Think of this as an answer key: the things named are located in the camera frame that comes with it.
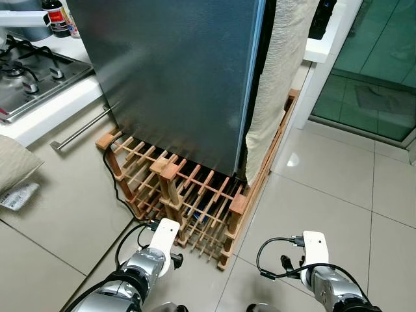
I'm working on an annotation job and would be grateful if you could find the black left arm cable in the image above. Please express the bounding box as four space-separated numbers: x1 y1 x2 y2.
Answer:
115 220 163 269

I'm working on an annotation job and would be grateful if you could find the beige textured hanging cloth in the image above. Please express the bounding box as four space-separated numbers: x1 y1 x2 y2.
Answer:
245 0 320 187

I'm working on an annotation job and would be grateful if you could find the grey steel fridge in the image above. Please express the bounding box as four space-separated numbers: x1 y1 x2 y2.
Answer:
68 0 275 180

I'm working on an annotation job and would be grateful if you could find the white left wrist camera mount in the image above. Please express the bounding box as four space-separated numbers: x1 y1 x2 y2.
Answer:
148 218 182 278

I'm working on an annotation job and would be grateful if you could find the steel gas hob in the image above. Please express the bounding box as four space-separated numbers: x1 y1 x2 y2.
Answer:
0 36 96 125

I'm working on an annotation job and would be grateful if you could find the robot right leg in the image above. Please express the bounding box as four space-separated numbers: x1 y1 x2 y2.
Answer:
246 302 275 312

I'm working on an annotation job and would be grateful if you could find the green glass door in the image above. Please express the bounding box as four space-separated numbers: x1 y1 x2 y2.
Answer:
311 0 416 142

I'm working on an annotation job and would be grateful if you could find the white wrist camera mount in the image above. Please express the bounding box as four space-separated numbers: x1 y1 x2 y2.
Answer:
302 230 330 271
148 218 182 278

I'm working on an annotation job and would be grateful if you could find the dark bottle red label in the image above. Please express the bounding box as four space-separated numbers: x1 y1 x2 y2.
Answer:
42 0 72 38

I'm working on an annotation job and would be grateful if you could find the robot left leg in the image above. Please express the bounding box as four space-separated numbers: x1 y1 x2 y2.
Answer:
152 302 190 312

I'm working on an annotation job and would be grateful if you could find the black power cable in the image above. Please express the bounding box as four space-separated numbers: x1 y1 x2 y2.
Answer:
102 133 151 223

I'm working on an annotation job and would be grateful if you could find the white side counter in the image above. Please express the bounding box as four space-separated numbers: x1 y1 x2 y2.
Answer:
289 0 365 131

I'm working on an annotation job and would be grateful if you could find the black countertop appliance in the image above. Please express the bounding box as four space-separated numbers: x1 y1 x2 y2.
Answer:
308 0 339 41

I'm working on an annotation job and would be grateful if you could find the light grey cooking pot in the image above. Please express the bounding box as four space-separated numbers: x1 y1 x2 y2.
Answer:
0 0 53 42

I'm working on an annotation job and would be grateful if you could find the steel drawer handle bar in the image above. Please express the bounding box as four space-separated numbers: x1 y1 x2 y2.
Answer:
50 103 122 152

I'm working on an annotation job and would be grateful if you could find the printed plastic packet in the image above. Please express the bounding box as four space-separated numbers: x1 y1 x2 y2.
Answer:
0 181 42 213

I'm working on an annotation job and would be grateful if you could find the robot leg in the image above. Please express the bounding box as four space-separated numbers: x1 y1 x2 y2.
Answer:
246 302 275 312
152 302 190 312

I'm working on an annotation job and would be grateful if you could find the wooden wine rack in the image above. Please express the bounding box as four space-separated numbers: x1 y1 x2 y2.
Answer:
96 89 300 271

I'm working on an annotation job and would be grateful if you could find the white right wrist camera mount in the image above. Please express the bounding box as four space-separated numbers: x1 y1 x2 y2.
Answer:
302 230 330 271

